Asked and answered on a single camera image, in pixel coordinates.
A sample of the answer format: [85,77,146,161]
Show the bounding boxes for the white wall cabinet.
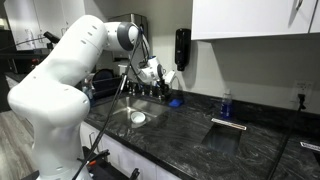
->
[191,0,320,42]

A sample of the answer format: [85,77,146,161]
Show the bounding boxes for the black clamp orange grip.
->
[129,167,141,180]
[84,148,111,168]

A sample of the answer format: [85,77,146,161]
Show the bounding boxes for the black wall soap dispenser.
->
[174,28,192,72]

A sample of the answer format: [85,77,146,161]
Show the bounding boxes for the round dinner plate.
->
[92,68,115,91]

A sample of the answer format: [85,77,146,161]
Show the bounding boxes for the white background cabinets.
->
[3,0,86,52]

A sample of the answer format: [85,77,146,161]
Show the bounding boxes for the steel paper towel dispenser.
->
[108,13,150,64]

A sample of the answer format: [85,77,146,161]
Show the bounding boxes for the white cup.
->
[130,111,147,125]

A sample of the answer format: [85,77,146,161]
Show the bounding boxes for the clear bottle blue liquid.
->
[220,89,234,121]

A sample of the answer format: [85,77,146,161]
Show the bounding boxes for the blue sponge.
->
[168,98,184,108]

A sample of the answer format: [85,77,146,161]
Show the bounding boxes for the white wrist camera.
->
[163,70,177,86]

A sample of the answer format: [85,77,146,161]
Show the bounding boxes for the stainless steel sink basin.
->
[95,94,168,130]

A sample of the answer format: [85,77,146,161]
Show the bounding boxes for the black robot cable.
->
[71,29,149,180]

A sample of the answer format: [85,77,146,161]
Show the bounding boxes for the white base cabinet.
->
[79,121,198,180]

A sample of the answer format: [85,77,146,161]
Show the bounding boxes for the black power cord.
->
[266,93,308,180]

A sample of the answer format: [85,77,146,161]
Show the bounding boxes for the black background desk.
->
[0,48,48,75]

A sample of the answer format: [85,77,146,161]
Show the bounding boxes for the countertop trash chute opening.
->
[200,117,248,157]
[299,141,320,168]

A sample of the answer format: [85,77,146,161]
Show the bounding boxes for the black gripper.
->
[156,77,173,100]

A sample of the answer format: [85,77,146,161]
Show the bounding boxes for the small chrome side faucet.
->
[125,80,133,97]

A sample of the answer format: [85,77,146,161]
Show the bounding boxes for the chrome faucet lever red mark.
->
[131,87,147,98]

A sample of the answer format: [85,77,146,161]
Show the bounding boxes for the wire dish rack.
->
[91,75,128,100]

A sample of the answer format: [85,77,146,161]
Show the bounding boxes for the white wall outlet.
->
[293,80,315,103]

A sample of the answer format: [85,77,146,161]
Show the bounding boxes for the black camera on stand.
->
[43,30,61,44]

